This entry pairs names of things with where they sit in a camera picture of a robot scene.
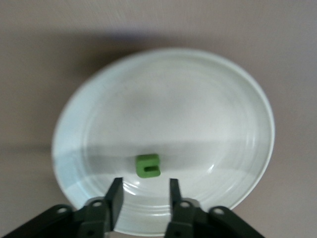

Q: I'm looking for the beige round plate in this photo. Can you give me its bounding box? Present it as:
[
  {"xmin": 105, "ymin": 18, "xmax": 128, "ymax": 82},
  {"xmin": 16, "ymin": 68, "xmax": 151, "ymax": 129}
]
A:
[{"xmin": 51, "ymin": 47, "xmax": 276, "ymax": 238}]

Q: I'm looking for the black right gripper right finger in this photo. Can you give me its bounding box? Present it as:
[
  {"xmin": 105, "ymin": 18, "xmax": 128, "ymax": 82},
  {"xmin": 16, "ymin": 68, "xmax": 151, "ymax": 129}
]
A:
[{"xmin": 164, "ymin": 178, "xmax": 268, "ymax": 238}]

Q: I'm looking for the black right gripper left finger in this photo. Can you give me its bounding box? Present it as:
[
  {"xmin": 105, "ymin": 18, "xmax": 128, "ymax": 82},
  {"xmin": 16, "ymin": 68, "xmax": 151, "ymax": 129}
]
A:
[{"xmin": 0, "ymin": 177, "xmax": 124, "ymax": 238}]

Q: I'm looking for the green foam letter u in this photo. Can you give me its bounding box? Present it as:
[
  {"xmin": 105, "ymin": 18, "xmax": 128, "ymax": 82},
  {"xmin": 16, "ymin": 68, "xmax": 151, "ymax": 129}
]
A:
[{"xmin": 135, "ymin": 153, "xmax": 161, "ymax": 179}]

